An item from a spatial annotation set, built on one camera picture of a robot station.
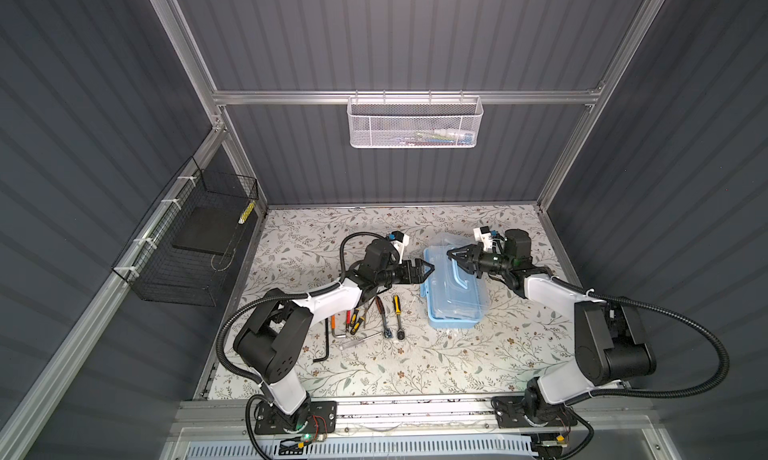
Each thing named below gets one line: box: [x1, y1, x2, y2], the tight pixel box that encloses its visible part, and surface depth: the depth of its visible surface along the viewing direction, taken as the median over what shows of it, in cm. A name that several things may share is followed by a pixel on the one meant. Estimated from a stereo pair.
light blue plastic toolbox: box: [420, 232, 491, 329], surface depth 84 cm
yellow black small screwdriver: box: [350, 308, 366, 335], surface depth 91 cm
